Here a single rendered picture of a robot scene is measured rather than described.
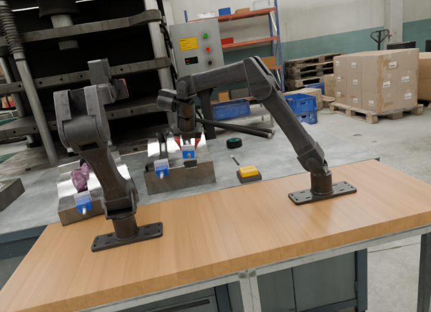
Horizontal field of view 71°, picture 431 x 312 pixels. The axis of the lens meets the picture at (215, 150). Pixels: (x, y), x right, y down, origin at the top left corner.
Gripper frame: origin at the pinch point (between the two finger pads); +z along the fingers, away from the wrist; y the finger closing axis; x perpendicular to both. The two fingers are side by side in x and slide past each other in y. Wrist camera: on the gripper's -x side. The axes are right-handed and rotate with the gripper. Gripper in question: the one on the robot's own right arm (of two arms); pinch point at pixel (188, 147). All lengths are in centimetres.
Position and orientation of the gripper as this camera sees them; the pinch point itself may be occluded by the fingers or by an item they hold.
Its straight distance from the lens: 112.2
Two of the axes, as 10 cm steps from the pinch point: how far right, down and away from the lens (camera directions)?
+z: -0.2, 8.0, 6.0
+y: -9.9, 0.6, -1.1
